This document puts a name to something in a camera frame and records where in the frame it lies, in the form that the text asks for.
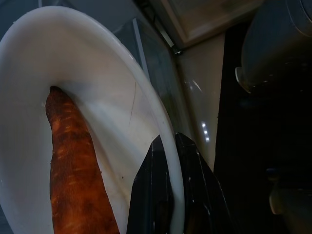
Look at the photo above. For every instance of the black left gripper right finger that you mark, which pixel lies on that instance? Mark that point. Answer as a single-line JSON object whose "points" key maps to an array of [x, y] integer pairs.
{"points": [[202, 195]]}

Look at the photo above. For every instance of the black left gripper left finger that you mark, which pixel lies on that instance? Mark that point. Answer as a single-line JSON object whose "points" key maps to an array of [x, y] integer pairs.
{"points": [[151, 195]]}

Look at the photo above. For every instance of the orange carrot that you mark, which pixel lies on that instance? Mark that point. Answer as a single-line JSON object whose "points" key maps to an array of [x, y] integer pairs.
{"points": [[73, 170]]}

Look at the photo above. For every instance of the white plate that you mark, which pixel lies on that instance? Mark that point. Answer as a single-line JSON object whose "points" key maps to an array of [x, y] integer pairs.
{"points": [[97, 61]]}

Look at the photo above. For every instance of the small black floor mat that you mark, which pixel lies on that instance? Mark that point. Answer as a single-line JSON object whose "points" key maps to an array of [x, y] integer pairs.
{"points": [[256, 134]]}

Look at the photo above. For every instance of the robot grey left foot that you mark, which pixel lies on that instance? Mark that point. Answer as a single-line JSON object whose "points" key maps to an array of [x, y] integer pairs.
{"points": [[292, 195]]}

